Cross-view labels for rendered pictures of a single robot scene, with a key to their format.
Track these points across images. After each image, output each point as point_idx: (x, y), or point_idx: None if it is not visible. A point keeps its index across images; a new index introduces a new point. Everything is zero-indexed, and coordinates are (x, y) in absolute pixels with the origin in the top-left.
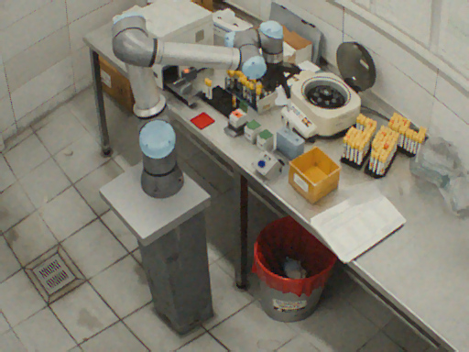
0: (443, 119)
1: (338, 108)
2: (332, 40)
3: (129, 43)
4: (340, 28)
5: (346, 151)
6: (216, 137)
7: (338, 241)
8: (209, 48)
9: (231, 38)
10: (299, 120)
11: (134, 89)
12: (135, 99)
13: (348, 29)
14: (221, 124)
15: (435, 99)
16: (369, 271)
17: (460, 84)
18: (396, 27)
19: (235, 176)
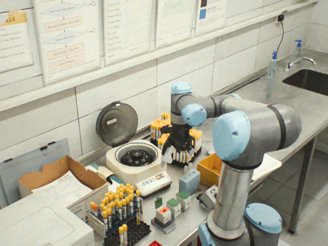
0: (165, 94)
1: (156, 149)
2: (69, 140)
3: (295, 111)
4: (75, 118)
5: (189, 156)
6: (176, 238)
7: (266, 166)
8: (245, 99)
9: (201, 107)
10: (157, 180)
11: (245, 203)
12: (238, 220)
13: (83, 110)
14: (157, 236)
15: (157, 86)
16: (283, 155)
17: (180, 49)
18: (124, 60)
19: (194, 245)
